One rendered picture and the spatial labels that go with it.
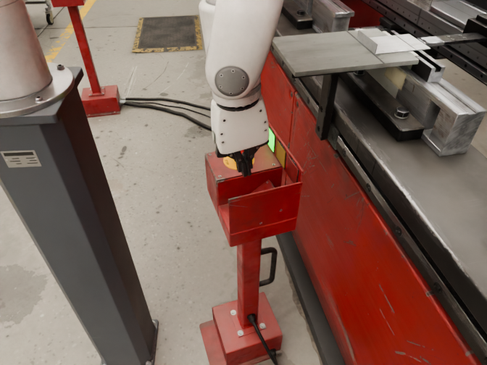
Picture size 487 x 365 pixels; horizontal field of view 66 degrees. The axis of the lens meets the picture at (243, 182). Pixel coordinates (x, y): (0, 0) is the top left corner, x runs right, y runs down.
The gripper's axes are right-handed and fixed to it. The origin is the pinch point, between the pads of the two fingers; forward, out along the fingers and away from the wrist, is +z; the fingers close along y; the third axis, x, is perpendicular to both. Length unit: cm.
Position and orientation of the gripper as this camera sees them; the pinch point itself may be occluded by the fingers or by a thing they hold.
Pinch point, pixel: (244, 164)
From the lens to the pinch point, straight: 75.7
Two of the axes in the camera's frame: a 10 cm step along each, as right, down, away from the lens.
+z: 0.8, 7.2, 6.8
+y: -9.4, 2.9, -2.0
